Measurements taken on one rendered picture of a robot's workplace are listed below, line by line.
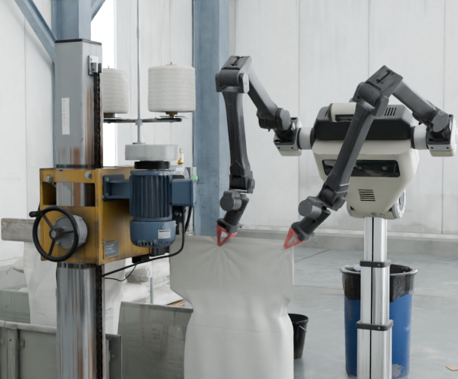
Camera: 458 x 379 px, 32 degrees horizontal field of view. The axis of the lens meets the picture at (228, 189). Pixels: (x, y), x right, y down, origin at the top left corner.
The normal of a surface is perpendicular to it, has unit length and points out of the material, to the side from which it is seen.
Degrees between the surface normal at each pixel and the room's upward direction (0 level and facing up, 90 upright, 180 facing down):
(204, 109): 90
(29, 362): 90
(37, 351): 90
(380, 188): 130
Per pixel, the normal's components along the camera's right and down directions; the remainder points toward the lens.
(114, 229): 0.90, 0.02
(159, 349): -0.44, 0.05
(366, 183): -0.33, 0.68
